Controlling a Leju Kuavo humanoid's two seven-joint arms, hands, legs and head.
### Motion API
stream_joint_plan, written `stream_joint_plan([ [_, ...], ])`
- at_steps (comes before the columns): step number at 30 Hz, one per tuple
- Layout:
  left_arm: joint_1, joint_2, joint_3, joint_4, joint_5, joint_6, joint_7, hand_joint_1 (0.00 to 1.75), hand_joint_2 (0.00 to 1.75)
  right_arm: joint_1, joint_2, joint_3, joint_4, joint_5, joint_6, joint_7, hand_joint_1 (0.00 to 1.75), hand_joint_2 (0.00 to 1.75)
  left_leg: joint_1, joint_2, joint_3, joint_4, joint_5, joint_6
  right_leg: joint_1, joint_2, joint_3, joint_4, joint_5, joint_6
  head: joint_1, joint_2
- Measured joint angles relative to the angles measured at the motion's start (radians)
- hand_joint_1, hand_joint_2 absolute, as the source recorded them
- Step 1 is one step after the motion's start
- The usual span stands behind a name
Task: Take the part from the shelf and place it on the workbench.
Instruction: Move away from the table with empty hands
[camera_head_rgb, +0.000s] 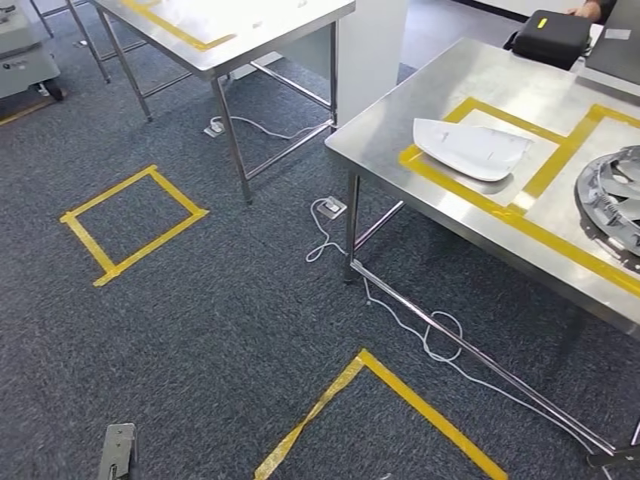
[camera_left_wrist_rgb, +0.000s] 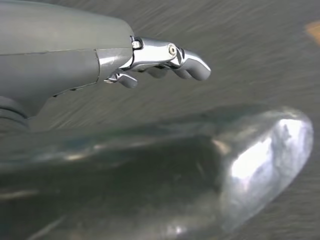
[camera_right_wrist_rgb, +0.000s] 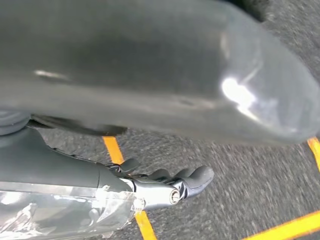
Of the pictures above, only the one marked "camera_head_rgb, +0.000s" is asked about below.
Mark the yellow floor tape strip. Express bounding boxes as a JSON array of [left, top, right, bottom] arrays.
[[0, 95, 56, 128]]

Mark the white curved plastic part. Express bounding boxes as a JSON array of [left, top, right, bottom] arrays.
[[413, 117, 534, 184]]

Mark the person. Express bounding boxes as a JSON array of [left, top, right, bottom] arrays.
[[566, 0, 617, 22]]

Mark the white cabinet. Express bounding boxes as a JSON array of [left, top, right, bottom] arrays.
[[229, 0, 410, 128]]

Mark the white floor cable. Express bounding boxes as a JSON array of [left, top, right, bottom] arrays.
[[306, 198, 608, 480], [210, 115, 334, 142]]

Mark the yellow floor tape outline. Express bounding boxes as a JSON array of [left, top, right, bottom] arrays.
[[60, 164, 210, 288], [254, 349, 509, 480]]

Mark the yellow tape on workbench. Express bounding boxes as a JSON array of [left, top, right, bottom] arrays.
[[398, 96, 640, 299]]

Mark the silver wheel hubcap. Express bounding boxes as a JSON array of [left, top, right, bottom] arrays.
[[574, 145, 640, 274]]

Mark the steel workbench table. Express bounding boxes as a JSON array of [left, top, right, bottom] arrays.
[[325, 36, 640, 468]]

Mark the grey laptop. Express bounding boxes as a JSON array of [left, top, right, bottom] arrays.
[[577, 0, 640, 101]]

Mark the black zip case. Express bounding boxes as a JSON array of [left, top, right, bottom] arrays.
[[503, 9, 594, 72]]

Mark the grey machine housing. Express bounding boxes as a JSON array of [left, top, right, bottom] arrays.
[[0, 0, 66, 103]]

